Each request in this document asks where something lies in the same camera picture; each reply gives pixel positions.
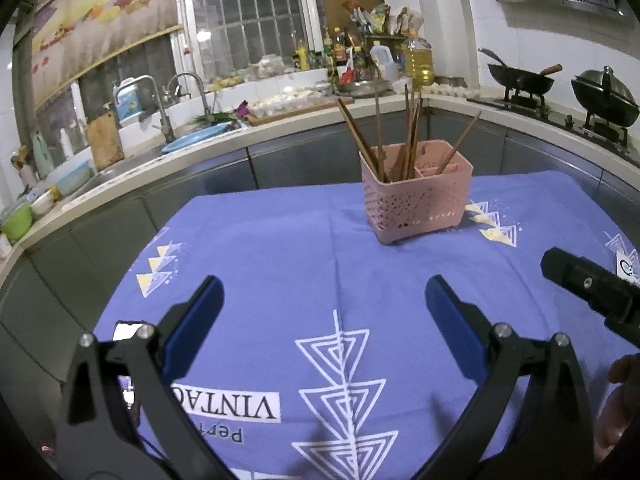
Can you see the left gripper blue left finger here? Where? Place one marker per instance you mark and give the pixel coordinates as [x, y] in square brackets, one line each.
[96, 436]

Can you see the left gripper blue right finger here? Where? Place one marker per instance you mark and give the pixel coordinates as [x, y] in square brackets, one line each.
[530, 413]

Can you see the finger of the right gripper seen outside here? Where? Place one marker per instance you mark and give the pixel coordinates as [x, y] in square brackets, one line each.
[615, 299]

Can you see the thin dark chopstick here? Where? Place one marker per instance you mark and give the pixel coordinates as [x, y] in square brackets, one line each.
[380, 135]

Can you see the brown wooden chopstick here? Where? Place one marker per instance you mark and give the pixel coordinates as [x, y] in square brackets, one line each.
[412, 137]
[371, 158]
[409, 113]

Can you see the black chopstick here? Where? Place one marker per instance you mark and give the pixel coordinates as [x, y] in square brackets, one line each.
[361, 142]

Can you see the dark reddish chopstick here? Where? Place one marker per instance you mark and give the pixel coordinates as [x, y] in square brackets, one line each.
[450, 155]

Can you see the chrome kitchen faucet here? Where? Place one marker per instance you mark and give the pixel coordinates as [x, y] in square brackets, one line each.
[154, 104]

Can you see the person hand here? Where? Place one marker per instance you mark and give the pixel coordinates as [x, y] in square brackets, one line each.
[620, 407]

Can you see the black gas stove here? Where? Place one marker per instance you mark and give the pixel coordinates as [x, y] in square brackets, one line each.
[593, 128]

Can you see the wok with steel lid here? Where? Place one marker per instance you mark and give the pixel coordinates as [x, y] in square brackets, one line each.
[603, 95]

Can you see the green bowl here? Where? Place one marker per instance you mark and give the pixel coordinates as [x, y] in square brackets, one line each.
[16, 220]

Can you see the blue patterned tablecloth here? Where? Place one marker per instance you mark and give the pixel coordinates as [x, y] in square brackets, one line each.
[325, 362]

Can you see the pink perforated utensil basket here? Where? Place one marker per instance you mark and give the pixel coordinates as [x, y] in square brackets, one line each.
[429, 202]

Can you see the egg tray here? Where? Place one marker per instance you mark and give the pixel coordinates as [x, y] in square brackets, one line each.
[447, 90]

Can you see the wooden cutting board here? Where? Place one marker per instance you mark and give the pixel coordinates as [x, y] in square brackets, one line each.
[104, 141]

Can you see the yellow cooking oil bottle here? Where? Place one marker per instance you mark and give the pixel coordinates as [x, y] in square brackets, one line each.
[419, 60]

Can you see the blue plastic basin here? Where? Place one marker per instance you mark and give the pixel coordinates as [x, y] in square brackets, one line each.
[196, 137]

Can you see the white plastic jug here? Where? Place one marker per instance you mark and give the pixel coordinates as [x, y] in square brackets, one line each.
[383, 59]

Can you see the steel bowl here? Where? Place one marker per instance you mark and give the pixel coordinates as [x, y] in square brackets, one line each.
[364, 89]

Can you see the long wooden board with dumplings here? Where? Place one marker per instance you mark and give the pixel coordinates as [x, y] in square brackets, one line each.
[287, 105]

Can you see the fruit print window blind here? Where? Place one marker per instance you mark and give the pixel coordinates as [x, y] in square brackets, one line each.
[64, 39]

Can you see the barred window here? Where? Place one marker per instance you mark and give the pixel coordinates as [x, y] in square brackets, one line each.
[226, 36]

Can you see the black wok with handle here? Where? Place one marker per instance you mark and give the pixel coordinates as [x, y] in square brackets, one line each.
[514, 80]

